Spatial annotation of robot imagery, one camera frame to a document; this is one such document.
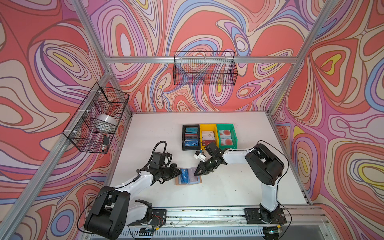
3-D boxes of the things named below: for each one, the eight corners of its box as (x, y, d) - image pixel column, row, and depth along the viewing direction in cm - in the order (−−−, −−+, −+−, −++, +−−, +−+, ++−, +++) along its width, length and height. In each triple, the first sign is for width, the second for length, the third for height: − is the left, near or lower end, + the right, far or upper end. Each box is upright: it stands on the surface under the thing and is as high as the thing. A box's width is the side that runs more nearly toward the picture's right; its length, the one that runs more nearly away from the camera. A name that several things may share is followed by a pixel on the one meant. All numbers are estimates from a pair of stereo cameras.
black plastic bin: (181, 151, 99) (181, 145, 93) (182, 131, 110) (182, 124, 105) (200, 151, 99) (200, 145, 93) (199, 131, 110) (199, 124, 105)
